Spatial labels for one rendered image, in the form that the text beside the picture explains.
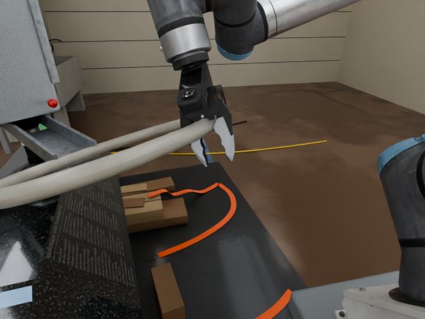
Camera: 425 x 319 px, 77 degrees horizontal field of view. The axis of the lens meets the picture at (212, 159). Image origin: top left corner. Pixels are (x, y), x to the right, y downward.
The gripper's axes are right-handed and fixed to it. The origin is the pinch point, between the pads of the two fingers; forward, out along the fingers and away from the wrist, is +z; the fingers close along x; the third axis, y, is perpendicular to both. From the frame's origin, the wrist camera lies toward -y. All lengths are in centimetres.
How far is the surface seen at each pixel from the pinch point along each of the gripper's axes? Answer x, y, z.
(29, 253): 65, 3, 16
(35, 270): 59, -2, 19
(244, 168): 40, 222, 73
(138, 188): 123, 148, 48
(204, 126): -1.0, -4.6, -7.4
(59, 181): 14.6, -22.8, -7.6
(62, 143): 55, 21, -11
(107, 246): 59, 25, 30
